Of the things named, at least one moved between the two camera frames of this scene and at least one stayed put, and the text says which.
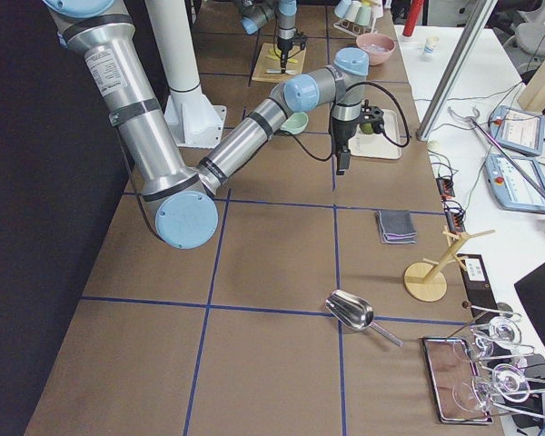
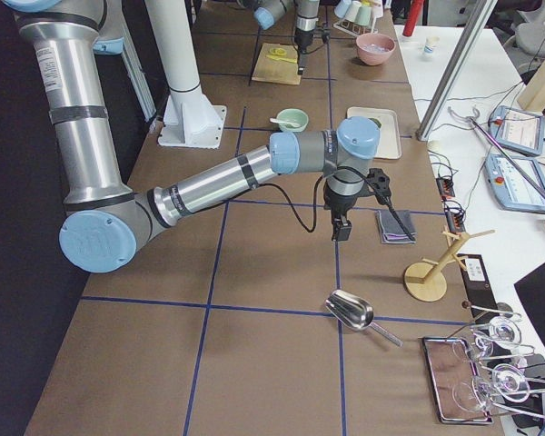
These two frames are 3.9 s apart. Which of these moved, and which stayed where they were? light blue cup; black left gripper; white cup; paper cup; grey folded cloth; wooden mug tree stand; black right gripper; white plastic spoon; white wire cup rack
Moved: black left gripper; white plastic spoon; black right gripper
Stayed: paper cup; light blue cup; white wire cup rack; wooden mug tree stand; white cup; grey folded cloth
